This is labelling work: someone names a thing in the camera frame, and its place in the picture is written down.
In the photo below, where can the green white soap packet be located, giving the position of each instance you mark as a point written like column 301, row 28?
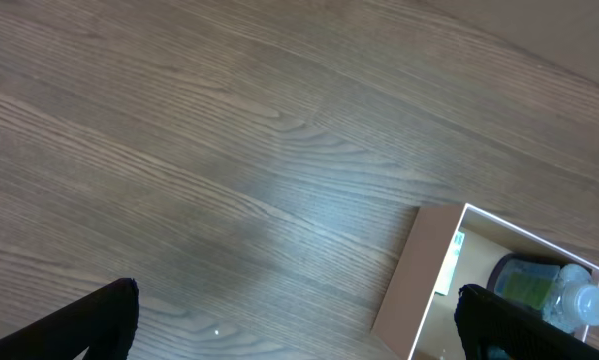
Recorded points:
column 447, row 270

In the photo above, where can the clear pump bottle dark liquid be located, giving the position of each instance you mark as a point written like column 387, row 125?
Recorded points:
column 562, row 295

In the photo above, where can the white cardboard box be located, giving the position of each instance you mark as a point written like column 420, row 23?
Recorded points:
column 416, row 323

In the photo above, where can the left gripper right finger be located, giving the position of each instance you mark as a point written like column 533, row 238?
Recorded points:
column 489, row 327

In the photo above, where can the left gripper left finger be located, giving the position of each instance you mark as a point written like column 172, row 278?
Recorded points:
column 101, row 325

